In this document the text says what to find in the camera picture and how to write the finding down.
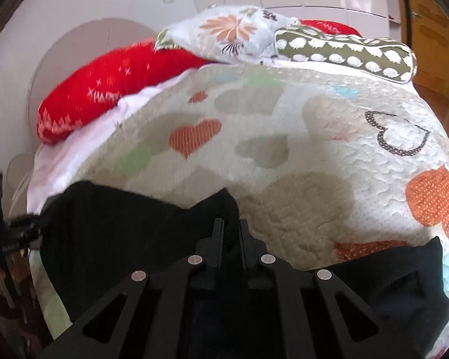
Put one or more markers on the wooden door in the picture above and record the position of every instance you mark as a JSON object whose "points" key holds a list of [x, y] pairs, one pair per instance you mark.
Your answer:
{"points": [[430, 41]]}

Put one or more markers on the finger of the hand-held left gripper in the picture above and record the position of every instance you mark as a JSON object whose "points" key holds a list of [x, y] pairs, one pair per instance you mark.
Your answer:
{"points": [[26, 226]]}

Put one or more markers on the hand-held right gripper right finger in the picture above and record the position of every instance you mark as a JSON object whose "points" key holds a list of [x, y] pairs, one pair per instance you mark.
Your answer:
{"points": [[247, 248]]}

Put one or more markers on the red printed pillow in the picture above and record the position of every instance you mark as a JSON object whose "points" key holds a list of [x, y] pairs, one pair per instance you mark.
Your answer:
{"points": [[331, 27]]}

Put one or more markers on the heart-printed quilt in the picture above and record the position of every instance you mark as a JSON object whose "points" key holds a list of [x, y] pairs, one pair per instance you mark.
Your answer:
{"points": [[303, 149]]}

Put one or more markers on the green polka-dot bolster pillow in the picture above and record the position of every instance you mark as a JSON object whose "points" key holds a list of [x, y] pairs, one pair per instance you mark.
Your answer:
{"points": [[344, 54]]}

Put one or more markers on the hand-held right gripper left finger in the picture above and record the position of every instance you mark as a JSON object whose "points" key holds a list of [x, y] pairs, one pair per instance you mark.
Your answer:
{"points": [[214, 248]]}

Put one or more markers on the red blanket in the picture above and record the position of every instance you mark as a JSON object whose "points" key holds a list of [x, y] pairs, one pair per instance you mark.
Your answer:
{"points": [[97, 78]]}

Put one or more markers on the grey rounded headboard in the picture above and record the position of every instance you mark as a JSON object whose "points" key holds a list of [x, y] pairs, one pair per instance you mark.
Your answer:
{"points": [[71, 45]]}

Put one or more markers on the floral white pillow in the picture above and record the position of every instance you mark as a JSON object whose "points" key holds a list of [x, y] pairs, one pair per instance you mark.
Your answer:
{"points": [[224, 31]]}

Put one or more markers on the black pants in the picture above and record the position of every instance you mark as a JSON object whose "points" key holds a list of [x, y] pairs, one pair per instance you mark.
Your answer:
{"points": [[116, 232]]}

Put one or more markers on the white bed sheet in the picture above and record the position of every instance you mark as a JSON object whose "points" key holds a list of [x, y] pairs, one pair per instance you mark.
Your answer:
{"points": [[78, 138]]}

